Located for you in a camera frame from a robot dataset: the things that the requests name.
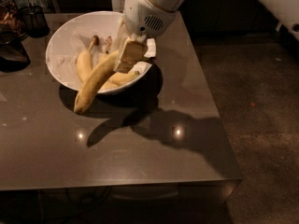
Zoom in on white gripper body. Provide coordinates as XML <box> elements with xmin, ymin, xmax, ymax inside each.
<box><xmin>123</xmin><ymin>0</ymin><xmax>176</xmax><ymax>38</ymax></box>

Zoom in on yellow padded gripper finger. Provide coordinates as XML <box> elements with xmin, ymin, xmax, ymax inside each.
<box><xmin>114</xmin><ymin>35</ymin><xmax>148</xmax><ymax>73</ymax></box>

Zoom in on large top banana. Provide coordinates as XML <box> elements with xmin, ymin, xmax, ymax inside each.
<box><xmin>74</xmin><ymin>50</ymin><xmax>119</xmax><ymax>114</ymax></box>

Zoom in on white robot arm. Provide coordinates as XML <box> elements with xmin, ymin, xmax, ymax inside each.
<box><xmin>114</xmin><ymin>0</ymin><xmax>299</xmax><ymax>73</ymax></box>

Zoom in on right small banana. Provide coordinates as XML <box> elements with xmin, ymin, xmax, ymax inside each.
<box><xmin>109</xmin><ymin>71</ymin><xmax>140</xmax><ymax>86</ymax></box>

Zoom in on small banana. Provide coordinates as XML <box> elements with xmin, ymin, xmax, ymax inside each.
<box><xmin>100</xmin><ymin>80</ymin><xmax>118</xmax><ymax>91</ymax></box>
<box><xmin>109</xmin><ymin>71</ymin><xmax>140</xmax><ymax>86</ymax></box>

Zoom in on bottom small banana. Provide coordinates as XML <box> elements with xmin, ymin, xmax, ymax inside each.
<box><xmin>100</xmin><ymin>80</ymin><xmax>118</xmax><ymax>91</ymax></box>

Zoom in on white bowl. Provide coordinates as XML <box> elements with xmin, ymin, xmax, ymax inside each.
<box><xmin>45</xmin><ymin>10</ymin><xmax>157</xmax><ymax>95</ymax></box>

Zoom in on white paper liner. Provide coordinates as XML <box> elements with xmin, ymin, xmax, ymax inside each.
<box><xmin>54</xmin><ymin>21</ymin><xmax>157</xmax><ymax>82</ymax></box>

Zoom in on black mesh pen cup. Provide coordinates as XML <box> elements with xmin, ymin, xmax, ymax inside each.
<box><xmin>20</xmin><ymin>6</ymin><xmax>50</xmax><ymax>38</ymax></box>

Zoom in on dark glass container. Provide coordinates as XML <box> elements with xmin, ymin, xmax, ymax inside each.
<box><xmin>0</xmin><ymin>31</ymin><xmax>30</xmax><ymax>72</ymax></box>

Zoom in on brown patterned object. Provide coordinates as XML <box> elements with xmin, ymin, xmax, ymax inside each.
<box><xmin>0</xmin><ymin>0</ymin><xmax>26</xmax><ymax>38</ymax></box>

